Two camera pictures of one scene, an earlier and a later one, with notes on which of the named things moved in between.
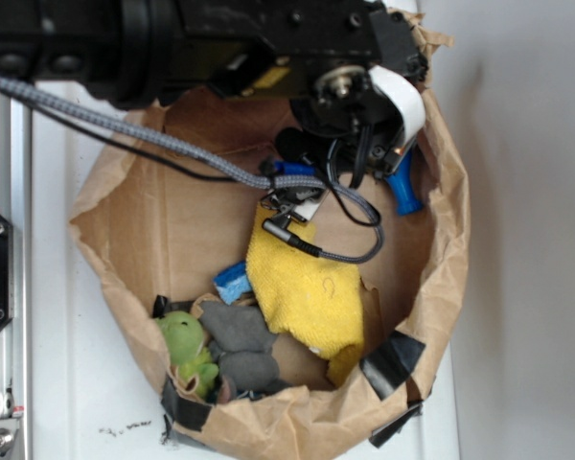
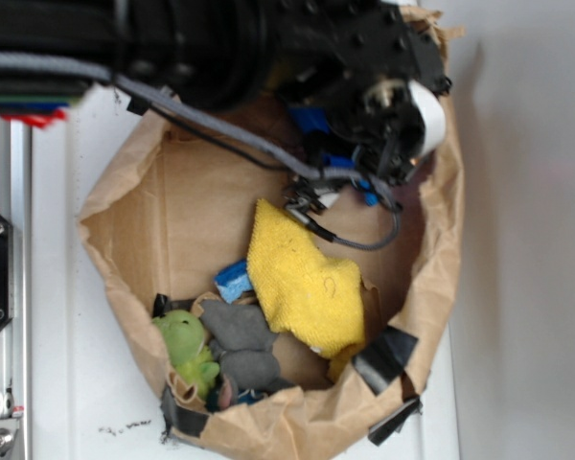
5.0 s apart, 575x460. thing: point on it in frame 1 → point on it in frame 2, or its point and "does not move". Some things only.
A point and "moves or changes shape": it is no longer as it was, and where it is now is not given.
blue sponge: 233,282 does not move
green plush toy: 185,336 does not move
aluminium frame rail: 7,181 does not move
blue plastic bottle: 402,182 moves or changes shape
